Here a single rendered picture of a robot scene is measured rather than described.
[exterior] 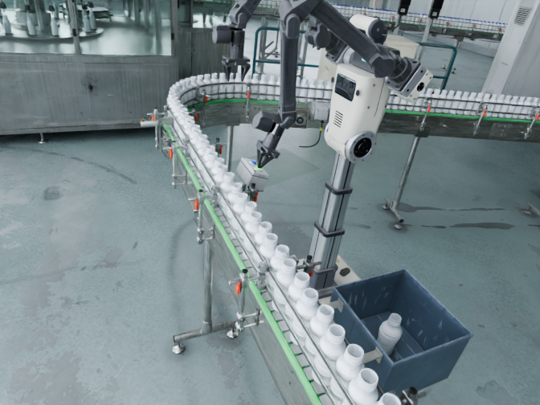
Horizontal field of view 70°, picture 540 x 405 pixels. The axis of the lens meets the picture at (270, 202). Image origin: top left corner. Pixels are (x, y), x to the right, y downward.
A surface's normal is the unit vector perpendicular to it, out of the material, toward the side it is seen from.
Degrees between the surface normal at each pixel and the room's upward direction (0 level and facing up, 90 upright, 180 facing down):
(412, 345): 0
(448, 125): 89
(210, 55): 90
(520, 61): 90
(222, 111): 90
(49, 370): 0
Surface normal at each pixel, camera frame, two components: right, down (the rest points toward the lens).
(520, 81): 0.11, 0.53
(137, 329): 0.11, -0.85
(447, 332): -0.91, 0.13
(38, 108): 0.40, 0.52
